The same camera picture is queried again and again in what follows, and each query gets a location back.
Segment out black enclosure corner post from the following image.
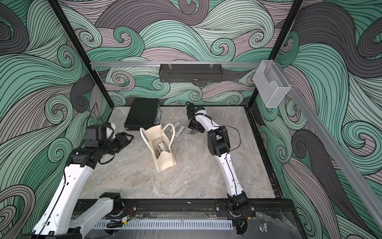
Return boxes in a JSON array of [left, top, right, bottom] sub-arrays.
[[248, 1, 303, 109]]

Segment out black case with latches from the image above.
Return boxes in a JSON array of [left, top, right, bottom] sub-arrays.
[[124, 98, 163, 130]]

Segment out aluminium rail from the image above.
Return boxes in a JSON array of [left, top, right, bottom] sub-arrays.
[[275, 62, 382, 229], [90, 61, 261, 68]]

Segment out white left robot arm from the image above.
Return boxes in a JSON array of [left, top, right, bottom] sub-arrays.
[[22, 132, 134, 239]]

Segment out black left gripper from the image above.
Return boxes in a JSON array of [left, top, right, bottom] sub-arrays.
[[98, 131, 134, 156]]

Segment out black wall tray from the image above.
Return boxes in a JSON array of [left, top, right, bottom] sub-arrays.
[[159, 64, 223, 83]]

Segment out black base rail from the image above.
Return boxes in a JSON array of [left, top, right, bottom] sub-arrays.
[[74, 198, 296, 219]]

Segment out black left corner post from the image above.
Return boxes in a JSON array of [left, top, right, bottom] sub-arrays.
[[48, 0, 114, 110]]

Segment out cream canvas tote bag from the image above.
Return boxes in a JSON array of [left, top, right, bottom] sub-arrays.
[[140, 123, 177, 172]]

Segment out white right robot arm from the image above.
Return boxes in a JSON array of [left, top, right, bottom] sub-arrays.
[[186, 102, 249, 216]]

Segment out aluminium back rail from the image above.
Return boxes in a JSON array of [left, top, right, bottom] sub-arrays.
[[90, 61, 261, 68]]

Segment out aluminium right rail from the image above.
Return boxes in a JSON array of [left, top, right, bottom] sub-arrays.
[[275, 62, 382, 229]]

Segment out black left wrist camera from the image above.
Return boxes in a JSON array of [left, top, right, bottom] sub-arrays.
[[84, 122, 115, 148]]

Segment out clear compass case white label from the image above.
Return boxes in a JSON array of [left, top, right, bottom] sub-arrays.
[[154, 138, 168, 158]]

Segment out clear acrylic wall holder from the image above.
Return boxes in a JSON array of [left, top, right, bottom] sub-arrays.
[[253, 60, 290, 108]]

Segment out white slotted cable duct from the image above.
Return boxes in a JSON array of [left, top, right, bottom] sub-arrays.
[[92, 219, 234, 231]]

